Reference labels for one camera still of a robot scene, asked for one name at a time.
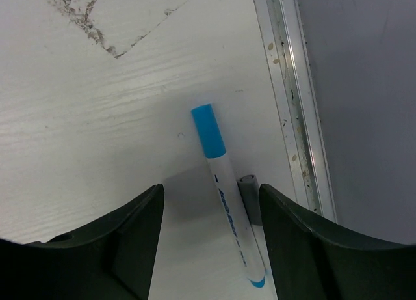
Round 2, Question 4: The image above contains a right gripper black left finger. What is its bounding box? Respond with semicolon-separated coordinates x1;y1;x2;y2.
1;184;164;299

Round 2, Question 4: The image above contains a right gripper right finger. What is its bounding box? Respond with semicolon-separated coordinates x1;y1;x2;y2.
259;184;415;300

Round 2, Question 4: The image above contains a white pen blue cap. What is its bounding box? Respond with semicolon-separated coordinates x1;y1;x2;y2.
191;104;266;288

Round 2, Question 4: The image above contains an aluminium side rail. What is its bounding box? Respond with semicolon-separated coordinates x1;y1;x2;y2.
253;0;337;222

